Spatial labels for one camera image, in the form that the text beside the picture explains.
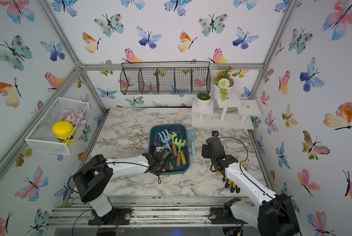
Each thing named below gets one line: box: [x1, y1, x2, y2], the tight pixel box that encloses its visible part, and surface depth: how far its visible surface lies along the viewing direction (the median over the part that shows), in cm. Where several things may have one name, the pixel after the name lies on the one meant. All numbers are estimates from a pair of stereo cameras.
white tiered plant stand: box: [191, 98, 263, 130], surface depth 113 cm
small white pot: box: [196, 92, 212, 109], surface depth 98 cm
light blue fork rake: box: [157, 128, 173, 152], surface depth 103 cm
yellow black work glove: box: [215, 167, 241, 194], surface depth 84 cm
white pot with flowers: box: [210, 65, 235, 102], surface depth 86 cm
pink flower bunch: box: [60, 109, 87, 127], surface depth 71 cm
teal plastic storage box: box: [148, 124, 191, 176], surface depth 101 cm
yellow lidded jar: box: [52, 120, 77, 147], surface depth 65 cm
